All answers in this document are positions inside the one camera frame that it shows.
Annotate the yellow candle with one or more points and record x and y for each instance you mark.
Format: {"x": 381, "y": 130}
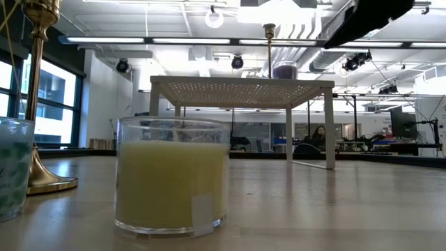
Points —
{"x": 170, "y": 184}

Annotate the gold candlestick holder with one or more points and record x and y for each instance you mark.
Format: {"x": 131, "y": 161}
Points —
{"x": 269, "y": 49}
{"x": 35, "y": 87}

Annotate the black ceiling track light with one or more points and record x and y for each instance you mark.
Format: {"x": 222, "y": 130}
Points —
{"x": 356, "y": 62}

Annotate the blue candle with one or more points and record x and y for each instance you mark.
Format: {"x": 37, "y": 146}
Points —
{"x": 14, "y": 167}

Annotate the purple candle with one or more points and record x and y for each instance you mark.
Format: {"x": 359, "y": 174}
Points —
{"x": 285, "y": 72}

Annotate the black monitor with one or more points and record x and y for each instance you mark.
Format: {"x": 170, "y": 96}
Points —
{"x": 404, "y": 123}

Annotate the long ceiling light strip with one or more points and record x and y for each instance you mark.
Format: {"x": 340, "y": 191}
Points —
{"x": 104, "y": 40}

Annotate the black ceiling spotlight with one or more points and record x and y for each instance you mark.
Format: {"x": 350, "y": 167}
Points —
{"x": 122, "y": 65}
{"x": 237, "y": 62}

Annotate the person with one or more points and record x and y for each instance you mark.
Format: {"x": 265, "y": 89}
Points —
{"x": 318, "y": 134}

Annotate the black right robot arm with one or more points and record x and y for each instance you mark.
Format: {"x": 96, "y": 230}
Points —
{"x": 369, "y": 17}

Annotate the silver ventilation duct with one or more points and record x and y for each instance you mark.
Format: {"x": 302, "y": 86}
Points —
{"x": 325, "y": 59}

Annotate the wooden crate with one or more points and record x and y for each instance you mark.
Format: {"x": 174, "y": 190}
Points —
{"x": 101, "y": 143}

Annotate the white perforated metal shelf riser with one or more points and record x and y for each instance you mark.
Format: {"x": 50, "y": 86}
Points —
{"x": 240, "y": 92}

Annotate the large glass window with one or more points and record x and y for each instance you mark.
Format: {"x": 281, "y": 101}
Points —
{"x": 55, "y": 90}

